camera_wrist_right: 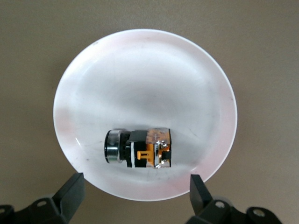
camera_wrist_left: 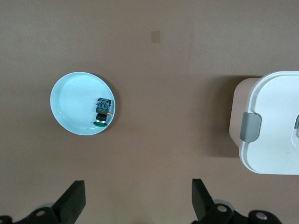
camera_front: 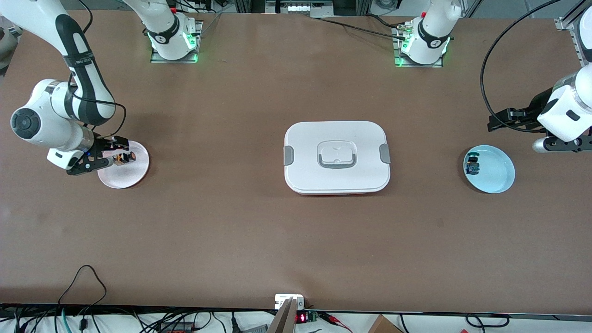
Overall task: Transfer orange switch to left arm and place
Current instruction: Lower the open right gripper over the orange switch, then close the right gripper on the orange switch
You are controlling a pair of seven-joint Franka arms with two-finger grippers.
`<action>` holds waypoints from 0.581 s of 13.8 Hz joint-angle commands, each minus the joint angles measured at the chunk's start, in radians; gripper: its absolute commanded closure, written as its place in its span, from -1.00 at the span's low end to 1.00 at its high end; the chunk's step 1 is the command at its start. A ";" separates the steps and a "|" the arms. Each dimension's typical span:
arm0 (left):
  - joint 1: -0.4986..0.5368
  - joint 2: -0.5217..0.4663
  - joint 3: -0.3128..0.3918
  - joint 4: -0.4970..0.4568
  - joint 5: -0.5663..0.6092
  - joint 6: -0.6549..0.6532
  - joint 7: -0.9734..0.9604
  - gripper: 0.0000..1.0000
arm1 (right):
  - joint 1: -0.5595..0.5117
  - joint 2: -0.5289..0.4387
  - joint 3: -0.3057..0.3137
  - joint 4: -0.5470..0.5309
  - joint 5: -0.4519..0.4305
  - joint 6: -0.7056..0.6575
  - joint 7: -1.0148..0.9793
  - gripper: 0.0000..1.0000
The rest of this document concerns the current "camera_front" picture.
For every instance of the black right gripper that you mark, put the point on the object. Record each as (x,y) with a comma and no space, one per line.
(101,144)

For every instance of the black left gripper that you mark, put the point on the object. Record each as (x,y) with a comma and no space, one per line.
(537,109)

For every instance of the orange push button switch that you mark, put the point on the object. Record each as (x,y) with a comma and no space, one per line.
(125,158)

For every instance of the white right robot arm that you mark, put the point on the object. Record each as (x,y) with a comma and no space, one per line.
(83,69)

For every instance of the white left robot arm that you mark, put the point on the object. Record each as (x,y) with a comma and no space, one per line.
(432,32)

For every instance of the white lidded lunch box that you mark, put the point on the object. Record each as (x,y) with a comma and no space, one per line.
(337,175)

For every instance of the small white labelled box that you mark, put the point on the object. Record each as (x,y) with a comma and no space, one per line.
(282,300)

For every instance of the brown cardboard box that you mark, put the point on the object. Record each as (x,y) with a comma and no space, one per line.
(381,326)

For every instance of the pink round plate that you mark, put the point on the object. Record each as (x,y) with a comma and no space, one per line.
(122,175)

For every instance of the light blue round plate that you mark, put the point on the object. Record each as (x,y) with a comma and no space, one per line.
(497,171)

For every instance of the wooden beam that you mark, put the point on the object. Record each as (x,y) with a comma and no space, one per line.
(284,321)

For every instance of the red LED display module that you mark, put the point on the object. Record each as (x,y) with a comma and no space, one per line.
(301,317)

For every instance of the red alligator clip lead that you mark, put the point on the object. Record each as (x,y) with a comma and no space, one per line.
(333,318)

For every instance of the green push button switch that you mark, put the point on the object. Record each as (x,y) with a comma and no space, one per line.
(472,165)

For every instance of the aluminium extrusion rail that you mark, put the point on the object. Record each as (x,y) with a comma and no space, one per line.
(576,41)

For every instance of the aluminium frame with light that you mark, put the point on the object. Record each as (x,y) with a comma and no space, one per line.
(300,7)

